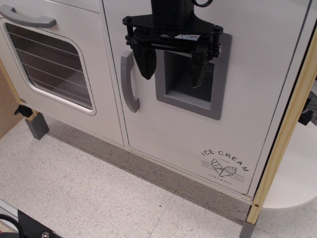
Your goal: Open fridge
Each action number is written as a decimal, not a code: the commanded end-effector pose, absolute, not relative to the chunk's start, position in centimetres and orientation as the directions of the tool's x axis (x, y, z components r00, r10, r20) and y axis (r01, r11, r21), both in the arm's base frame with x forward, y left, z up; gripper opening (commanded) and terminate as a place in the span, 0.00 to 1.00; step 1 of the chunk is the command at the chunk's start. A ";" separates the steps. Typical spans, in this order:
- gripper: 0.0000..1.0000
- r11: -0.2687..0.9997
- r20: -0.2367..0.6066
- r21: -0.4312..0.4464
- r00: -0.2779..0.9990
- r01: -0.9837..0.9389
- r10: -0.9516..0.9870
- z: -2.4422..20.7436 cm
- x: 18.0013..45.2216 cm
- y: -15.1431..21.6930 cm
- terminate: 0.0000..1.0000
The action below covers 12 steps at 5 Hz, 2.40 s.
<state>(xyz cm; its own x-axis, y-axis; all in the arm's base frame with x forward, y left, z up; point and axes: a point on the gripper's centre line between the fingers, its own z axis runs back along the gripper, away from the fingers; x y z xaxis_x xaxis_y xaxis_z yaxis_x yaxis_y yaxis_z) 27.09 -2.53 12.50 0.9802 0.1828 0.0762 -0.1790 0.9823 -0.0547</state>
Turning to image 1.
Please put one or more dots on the light wood left panel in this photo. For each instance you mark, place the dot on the light wood left panel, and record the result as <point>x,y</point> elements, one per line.
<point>9,102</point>

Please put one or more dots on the white round table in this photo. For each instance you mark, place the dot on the white round table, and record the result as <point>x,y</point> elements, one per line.
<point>295,183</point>

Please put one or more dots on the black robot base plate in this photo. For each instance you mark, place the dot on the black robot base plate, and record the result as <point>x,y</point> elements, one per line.
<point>34,229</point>

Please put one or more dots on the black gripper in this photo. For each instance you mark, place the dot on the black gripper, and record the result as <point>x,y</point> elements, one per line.
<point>173,26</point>

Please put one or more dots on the silver aluminium rail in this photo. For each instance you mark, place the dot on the silver aluminium rail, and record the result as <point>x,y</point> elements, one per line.
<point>7,209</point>

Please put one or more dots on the black clamp knob left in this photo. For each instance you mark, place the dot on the black clamp knob left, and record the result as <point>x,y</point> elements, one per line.
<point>24,110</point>

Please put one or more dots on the grey cabinet foot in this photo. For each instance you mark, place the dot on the grey cabinet foot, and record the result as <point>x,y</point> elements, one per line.
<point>247,230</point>
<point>38,126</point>

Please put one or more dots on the grey left cabinet foot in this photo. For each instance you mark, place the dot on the grey left cabinet foot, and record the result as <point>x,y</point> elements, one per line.
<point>38,126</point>

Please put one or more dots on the grey ice dispenser panel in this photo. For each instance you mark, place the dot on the grey ice dispenser panel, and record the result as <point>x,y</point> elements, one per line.
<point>178,86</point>

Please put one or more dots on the black clamp at right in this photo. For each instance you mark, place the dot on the black clamp at right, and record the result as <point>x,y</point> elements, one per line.
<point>309,112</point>

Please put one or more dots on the white toy fridge door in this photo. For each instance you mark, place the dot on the white toy fridge door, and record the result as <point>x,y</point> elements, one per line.
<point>221,132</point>

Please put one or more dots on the light wood right post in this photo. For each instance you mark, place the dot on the light wood right post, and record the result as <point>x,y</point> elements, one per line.
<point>297,101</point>

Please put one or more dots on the grey oven door handle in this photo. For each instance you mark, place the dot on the grey oven door handle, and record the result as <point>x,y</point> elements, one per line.
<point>8,12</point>

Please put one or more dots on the grey right cabinet foot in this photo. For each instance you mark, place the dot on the grey right cabinet foot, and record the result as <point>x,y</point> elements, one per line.
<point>247,230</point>

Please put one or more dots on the grey fridge door handle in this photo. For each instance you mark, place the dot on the grey fridge door handle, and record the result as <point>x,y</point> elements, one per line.
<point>126,65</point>

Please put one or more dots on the white oven door with window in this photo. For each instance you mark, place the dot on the white oven door with window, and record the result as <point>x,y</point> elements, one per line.
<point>63,71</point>

